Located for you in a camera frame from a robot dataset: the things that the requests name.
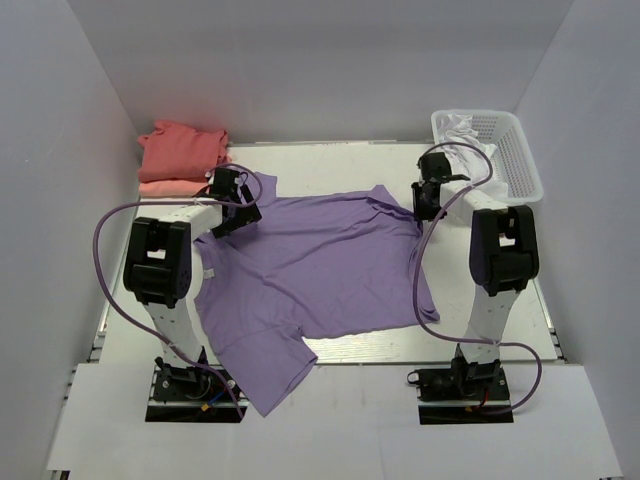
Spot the purple t-shirt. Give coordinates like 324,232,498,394
195,175,439,415

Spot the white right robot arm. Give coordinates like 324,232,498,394
411,149,539,368

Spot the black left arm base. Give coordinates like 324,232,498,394
145,364,249,424

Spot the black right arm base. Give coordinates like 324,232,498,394
406,358,514,426

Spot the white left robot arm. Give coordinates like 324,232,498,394
123,167,261,368

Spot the white crumpled t-shirt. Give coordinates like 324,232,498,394
436,113,509,199

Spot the folded red t-shirt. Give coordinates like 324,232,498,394
137,120,229,183

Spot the white plastic basket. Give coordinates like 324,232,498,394
431,109,544,205

